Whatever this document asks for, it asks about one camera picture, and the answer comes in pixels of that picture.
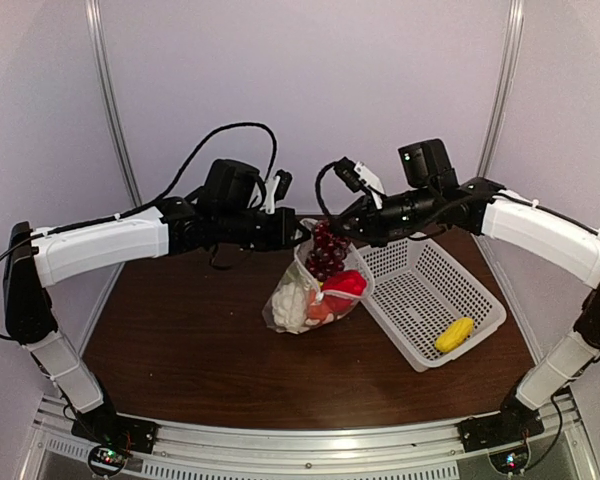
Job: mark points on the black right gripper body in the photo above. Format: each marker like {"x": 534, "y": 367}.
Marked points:
{"x": 380, "y": 232}

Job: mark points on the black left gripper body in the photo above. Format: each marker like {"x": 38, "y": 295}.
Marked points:
{"x": 236, "y": 228}

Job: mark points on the dark red toy grapes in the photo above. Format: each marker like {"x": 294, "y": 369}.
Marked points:
{"x": 328, "y": 252}

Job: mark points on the clear polka dot zip bag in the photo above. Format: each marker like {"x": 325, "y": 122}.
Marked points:
{"x": 297, "y": 273}

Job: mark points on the red toy bell pepper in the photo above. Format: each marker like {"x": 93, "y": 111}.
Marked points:
{"x": 342, "y": 291}

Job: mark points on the orange toy pumpkin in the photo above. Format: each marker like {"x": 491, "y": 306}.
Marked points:
{"x": 319, "y": 314}

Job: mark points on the white toy cauliflower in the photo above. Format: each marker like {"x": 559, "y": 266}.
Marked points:
{"x": 288, "y": 309}

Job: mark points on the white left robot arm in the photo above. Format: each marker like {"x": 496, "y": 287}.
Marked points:
{"x": 38, "y": 259}

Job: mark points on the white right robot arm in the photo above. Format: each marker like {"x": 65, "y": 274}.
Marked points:
{"x": 483, "y": 208}

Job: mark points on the white perforated plastic basket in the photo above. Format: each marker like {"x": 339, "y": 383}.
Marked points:
{"x": 420, "y": 291}

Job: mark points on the yellow toy mango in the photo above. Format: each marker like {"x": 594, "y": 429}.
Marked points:
{"x": 455, "y": 335}

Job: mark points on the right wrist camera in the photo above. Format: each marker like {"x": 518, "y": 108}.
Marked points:
{"x": 358, "y": 177}

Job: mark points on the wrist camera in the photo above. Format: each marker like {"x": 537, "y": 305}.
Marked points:
{"x": 275, "y": 189}
{"x": 358, "y": 177}

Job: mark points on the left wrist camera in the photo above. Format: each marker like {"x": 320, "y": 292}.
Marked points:
{"x": 275, "y": 189}

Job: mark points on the left aluminium frame post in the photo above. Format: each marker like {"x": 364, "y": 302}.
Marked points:
{"x": 112, "y": 115}

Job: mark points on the aluminium frame post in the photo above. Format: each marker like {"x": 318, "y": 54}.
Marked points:
{"x": 112, "y": 115}
{"x": 509, "y": 60}

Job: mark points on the front aluminium rail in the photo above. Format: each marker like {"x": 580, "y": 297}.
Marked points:
{"x": 431, "y": 450}

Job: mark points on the right aluminium frame post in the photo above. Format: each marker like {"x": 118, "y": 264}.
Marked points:
{"x": 509, "y": 60}

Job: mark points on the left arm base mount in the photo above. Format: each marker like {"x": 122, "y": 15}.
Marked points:
{"x": 115, "y": 444}

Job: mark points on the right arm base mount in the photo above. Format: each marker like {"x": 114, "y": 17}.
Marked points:
{"x": 504, "y": 437}

